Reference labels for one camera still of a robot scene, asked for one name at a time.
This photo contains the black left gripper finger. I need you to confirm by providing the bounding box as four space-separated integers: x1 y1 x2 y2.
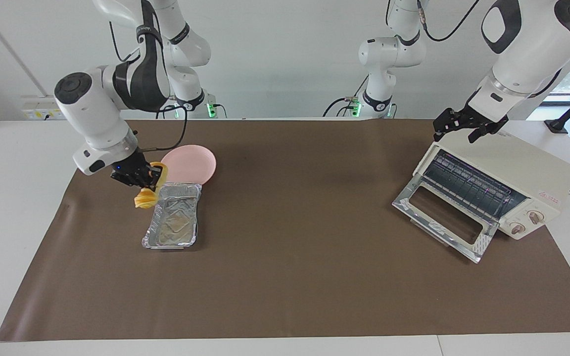
432 108 461 141
468 116 508 144

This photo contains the yellow ridged bread loaf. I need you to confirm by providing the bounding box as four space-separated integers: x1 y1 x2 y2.
134 161 171 211

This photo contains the silver foil baking tray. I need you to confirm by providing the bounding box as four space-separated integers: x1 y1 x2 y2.
142 181 203 250

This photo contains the cream toaster oven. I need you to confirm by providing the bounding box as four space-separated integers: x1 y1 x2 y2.
413 130 570 241

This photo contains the glass oven door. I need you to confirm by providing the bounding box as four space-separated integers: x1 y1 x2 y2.
392 174 499 264

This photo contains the pink round plate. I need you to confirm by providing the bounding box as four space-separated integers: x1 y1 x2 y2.
160 144 217 186

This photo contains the brown table mat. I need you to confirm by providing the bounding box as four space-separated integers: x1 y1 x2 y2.
0 119 570 343

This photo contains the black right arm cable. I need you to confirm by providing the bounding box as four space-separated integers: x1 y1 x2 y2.
137 101 189 152

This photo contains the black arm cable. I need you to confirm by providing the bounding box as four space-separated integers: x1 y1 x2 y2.
416 0 563 98
137 101 189 152

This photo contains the metal oven wire rack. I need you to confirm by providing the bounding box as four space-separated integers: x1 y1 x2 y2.
424 151 525 219

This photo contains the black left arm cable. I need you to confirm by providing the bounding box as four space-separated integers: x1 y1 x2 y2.
416 0 563 98

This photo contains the white wall power strip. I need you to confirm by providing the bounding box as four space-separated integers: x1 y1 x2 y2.
20 95 65 120

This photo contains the black base cable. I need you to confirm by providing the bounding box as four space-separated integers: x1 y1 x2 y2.
322 74 371 118

